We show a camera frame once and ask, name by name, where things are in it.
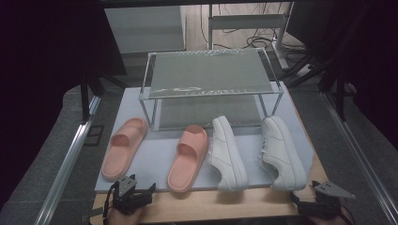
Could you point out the black tripod stand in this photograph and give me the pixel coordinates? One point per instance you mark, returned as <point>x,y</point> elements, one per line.
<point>313,67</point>

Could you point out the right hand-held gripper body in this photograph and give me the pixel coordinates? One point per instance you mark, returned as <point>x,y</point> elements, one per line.
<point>328,189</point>

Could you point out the metal mesh shoe rack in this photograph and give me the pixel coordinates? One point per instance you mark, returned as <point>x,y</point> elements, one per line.
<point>206,72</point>

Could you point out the person's left hand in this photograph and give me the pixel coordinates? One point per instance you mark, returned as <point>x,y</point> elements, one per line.
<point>123,219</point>

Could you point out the person's right hand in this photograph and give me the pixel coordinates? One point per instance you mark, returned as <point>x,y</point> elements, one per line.
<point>344,218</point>

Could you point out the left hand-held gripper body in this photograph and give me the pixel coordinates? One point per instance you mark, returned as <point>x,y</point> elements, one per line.
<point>125,200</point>

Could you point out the white cabinet panel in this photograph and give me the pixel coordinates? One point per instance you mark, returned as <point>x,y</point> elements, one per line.
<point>144,29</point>

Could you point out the grey metal desk frame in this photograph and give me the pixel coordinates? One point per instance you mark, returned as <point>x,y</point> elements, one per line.
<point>247,21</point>

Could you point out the aluminium rail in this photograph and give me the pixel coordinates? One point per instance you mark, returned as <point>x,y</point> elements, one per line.
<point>359,156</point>
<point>67,165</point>

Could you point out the pink slipper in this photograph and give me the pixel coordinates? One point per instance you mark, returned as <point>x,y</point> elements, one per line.
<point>187,159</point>
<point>120,153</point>

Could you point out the white sneaker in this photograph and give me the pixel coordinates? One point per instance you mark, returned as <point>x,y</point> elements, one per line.
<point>281,153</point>
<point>226,153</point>

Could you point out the small black bracket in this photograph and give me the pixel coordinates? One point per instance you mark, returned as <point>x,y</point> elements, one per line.
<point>94,135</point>

